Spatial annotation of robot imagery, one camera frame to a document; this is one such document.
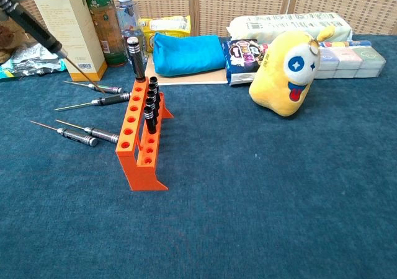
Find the black silver precision screwdriver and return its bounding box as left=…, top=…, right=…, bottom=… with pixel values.
left=53, top=92, right=133, bottom=112
left=0, top=0, right=106, bottom=94
left=29, top=120, right=99, bottom=147
left=55, top=118, right=120, bottom=145
left=61, top=80, right=125, bottom=95

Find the small black screwdriver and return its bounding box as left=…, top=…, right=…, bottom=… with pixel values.
left=145, top=97, right=159, bottom=119
left=149, top=76, right=161, bottom=103
left=143, top=105, right=157, bottom=135
left=147, top=89, right=160, bottom=107

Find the orange screwdriver rack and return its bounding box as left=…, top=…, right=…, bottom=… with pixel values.
left=115, top=79, right=175, bottom=192

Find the brown capybara plush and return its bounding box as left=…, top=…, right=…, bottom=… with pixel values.
left=0, top=15, right=33, bottom=64

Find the yellow beige carton box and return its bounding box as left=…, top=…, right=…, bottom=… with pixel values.
left=30, top=0, right=108, bottom=82

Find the silver crinkled foil pack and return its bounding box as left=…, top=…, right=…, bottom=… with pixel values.
left=10, top=41, right=63, bottom=76

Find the teal white wipes pack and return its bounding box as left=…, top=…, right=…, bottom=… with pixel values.
left=0, top=59, right=68, bottom=80

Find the green tea bottle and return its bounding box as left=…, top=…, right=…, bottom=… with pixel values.
left=84, top=0, right=128, bottom=68

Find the clear water bottle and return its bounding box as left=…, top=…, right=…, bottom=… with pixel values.
left=115, top=0, right=148, bottom=66

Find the yellow snack bag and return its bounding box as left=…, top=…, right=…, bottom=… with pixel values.
left=140, top=15, right=192, bottom=55

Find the blue cloth pouch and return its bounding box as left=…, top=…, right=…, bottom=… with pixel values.
left=152, top=32, right=227, bottom=77

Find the beige flat board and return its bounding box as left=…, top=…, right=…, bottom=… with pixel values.
left=143, top=53, right=229, bottom=86

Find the woven folding screen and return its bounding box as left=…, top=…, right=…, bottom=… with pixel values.
left=0, top=0, right=397, bottom=38

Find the dark purple snack bag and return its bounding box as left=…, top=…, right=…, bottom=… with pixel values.
left=221, top=38, right=269, bottom=87

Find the large white tissue pack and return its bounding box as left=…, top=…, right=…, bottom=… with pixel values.
left=226, top=11, right=354, bottom=45

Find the yellow plush toy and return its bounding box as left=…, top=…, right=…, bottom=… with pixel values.
left=248, top=25, right=337, bottom=117

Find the blue carpet table cover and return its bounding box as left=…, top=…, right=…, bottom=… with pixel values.
left=0, top=33, right=397, bottom=279

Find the plastic food wrap box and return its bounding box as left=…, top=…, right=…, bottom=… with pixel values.
left=319, top=40, right=373, bottom=49

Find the multicolour pocket tissue pack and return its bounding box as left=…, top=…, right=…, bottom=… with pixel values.
left=313, top=46, right=387, bottom=79

